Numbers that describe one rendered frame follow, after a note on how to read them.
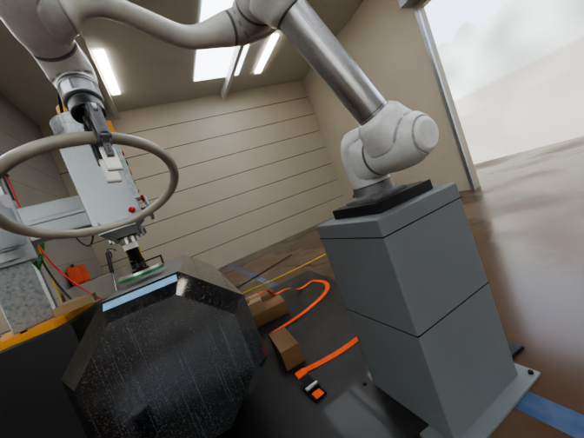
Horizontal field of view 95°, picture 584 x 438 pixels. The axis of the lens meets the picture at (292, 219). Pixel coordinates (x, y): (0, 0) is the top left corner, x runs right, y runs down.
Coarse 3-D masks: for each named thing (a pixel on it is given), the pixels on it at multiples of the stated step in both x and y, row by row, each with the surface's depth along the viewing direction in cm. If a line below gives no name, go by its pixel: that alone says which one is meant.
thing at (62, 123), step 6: (60, 114) 123; (66, 114) 123; (54, 120) 123; (60, 120) 123; (66, 120) 123; (72, 120) 124; (54, 126) 124; (60, 126) 123; (66, 126) 123; (72, 126) 124; (78, 126) 125; (54, 132) 126; (60, 132) 124; (66, 132) 123
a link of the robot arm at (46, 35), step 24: (0, 0) 52; (24, 0) 53; (48, 0) 55; (72, 0) 59; (96, 0) 61; (120, 0) 65; (24, 24) 56; (48, 24) 57; (72, 24) 60; (144, 24) 70; (168, 24) 74; (192, 24) 81; (216, 24) 82; (48, 48) 61; (72, 48) 65; (192, 48) 82; (216, 48) 87
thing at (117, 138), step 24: (24, 144) 59; (48, 144) 60; (72, 144) 62; (120, 144) 70; (144, 144) 74; (0, 168) 58; (168, 168) 88; (168, 192) 99; (0, 216) 70; (144, 216) 103
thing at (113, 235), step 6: (96, 222) 97; (120, 228) 101; (126, 228) 106; (132, 228) 113; (138, 228) 146; (144, 228) 162; (102, 234) 98; (108, 234) 103; (114, 234) 110; (120, 234) 117; (126, 234) 125; (138, 234) 144; (114, 240) 130
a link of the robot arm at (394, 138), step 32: (256, 0) 72; (288, 0) 71; (288, 32) 76; (320, 32) 74; (320, 64) 78; (352, 64) 77; (352, 96) 80; (384, 128) 79; (416, 128) 75; (384, 160) 85; (416, 160) 80
